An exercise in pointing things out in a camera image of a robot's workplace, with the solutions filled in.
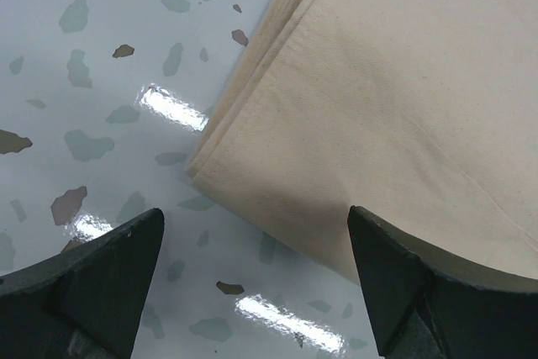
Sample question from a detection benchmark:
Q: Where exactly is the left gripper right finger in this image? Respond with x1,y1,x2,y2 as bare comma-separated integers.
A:
347,206,537,358

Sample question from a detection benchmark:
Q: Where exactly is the beige cloth wrap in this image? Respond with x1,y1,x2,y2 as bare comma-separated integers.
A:
187,0,537,281

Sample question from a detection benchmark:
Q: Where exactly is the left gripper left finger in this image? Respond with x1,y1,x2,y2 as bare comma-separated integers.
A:
1,209,164,358

